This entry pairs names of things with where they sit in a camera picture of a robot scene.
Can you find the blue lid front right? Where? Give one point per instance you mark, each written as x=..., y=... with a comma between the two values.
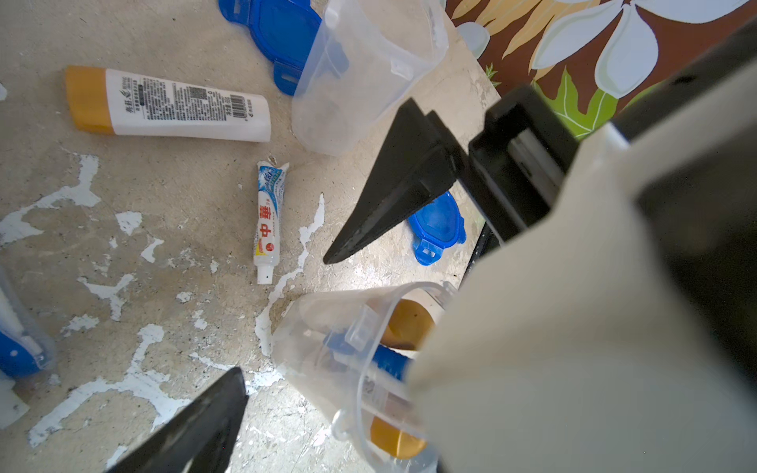
x=436, y=227

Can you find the clear plastic cup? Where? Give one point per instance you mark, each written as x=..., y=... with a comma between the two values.
x=300, y=354
x=366, y=57

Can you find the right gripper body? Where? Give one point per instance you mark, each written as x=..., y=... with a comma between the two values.
x=515, y=168

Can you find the blue lid behind cup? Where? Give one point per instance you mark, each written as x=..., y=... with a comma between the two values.
x=283, y=31

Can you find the small toothpaste tube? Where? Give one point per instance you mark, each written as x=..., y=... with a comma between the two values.
x=270, y=196

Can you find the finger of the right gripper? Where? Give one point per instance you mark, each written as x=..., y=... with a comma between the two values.
x=417, y=163

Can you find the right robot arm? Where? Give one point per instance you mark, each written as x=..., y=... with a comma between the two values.
x=614, y=329

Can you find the white bottle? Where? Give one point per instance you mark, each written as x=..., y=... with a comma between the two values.
x=408, y=326
x=112, y=102
x=393, y=426

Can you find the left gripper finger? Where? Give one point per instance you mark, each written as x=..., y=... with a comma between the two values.
x=201, y=438

